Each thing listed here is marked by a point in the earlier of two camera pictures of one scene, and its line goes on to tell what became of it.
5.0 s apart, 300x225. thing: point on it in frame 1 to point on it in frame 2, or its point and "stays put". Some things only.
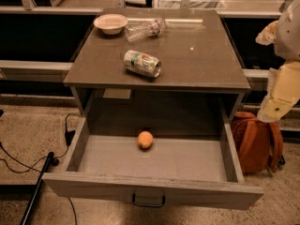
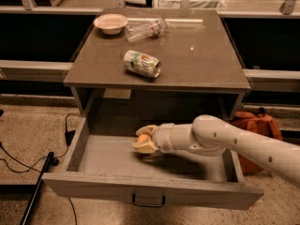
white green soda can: (142, 62) stays put
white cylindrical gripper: (288, 37) to (162, 137)
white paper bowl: (111, 23) stays put
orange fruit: (145, 139) stays put
